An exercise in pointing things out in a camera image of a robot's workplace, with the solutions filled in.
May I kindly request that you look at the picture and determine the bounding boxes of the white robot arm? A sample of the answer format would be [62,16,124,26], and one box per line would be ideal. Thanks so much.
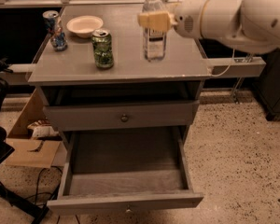
[138,0,280,54]

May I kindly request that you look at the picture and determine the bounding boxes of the brown cardboard box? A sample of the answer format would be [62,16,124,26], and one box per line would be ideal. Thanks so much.
[5,91,67,168]

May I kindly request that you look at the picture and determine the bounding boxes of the grey metal rail beam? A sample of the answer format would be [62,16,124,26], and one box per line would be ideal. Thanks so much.
[208,57,266,78]

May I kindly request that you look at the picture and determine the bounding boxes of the black stand with cables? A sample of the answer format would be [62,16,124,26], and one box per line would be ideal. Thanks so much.
[0,58,63,224]

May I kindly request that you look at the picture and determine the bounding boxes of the blue red soda can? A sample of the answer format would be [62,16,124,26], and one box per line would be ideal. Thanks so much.
[43,10,67,51]

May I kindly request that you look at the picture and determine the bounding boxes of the open grey middle drawer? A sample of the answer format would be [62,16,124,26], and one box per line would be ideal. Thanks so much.
[48,127,203,215]

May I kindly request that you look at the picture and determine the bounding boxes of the dark cabinet at right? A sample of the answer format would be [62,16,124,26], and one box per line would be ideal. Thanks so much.
[253,49,280,121]

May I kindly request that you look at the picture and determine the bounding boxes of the grey wooden drawer cabinet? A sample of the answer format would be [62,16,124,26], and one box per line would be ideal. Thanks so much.
[26,2,212,142]

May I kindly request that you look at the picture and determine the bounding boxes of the closed grey top drawer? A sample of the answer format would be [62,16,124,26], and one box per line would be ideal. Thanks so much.
[43,101,199,131]

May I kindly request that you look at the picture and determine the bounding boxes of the white paper bowl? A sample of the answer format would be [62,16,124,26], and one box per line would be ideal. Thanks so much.
[66,16,104,38]

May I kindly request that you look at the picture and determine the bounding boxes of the green soda can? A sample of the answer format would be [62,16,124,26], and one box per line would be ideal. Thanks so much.
[91,28,114,69]

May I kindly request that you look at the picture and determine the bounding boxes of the white hanging cable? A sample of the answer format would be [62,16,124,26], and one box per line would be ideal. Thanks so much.
[210,47,237,78]

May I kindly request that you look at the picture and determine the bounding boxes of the clear plastic water bottle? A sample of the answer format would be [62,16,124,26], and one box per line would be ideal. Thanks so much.
[142,0,166,62]

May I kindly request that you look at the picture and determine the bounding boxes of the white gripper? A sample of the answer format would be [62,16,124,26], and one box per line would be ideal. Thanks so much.
[137,0,205,39]

